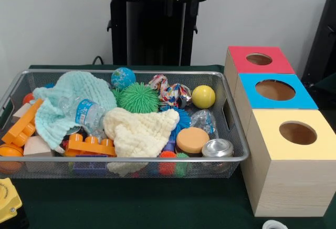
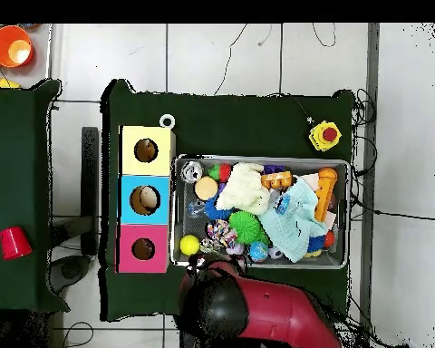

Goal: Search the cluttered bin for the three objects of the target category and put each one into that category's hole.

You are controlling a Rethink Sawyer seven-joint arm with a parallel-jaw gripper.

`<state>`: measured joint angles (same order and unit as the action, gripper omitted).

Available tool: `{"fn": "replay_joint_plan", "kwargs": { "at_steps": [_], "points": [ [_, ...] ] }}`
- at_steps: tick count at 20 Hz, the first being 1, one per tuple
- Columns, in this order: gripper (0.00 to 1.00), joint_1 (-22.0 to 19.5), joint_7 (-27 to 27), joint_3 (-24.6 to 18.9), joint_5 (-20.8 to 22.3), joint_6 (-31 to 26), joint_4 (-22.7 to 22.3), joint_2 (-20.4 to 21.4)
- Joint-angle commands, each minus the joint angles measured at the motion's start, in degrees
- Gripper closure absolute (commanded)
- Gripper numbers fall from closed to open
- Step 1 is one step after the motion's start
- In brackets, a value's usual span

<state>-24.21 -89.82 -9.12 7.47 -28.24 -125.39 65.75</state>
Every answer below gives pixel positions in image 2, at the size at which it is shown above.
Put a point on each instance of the silver metal tin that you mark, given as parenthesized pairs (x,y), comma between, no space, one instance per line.
(191,171)

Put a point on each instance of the mint green cloth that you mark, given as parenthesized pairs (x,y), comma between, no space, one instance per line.
(293,232)

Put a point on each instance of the green spiky ball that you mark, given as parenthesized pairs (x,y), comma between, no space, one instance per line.
(246,227)

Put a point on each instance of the crushed bottle with blue label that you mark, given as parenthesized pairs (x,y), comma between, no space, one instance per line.
(283,203)

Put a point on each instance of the yellow emergency stop button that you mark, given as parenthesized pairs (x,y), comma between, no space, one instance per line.
(324,136)

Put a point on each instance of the dark green table cloth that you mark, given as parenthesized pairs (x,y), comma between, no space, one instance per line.
(239,127)
(14,163)

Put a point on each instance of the black stand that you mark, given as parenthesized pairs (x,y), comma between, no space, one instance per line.
(90,188)

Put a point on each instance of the yellow ball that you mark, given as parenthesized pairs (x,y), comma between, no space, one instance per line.
(189,245)

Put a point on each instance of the blue globe ball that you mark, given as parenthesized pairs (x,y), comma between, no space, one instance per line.
(258,251)

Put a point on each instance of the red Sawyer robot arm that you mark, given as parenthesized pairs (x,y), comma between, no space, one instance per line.
(275,311)

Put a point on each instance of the yellow green plastic toy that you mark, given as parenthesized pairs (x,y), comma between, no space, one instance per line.
(3,83)

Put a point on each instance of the cream knitted cloth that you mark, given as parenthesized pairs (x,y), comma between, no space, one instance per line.
(243,188)

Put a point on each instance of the orange plastic cup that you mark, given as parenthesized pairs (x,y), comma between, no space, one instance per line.
(1,45)

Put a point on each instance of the wooden three-hole box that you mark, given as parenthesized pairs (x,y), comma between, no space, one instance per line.
(145,170)

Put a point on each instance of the long orange toy brick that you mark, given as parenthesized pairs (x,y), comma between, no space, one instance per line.
(325,195)

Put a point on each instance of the round orange sponge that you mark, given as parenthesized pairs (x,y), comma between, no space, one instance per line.
(206,188)

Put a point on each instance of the red plastic cup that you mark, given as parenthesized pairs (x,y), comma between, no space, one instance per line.
(15,243)

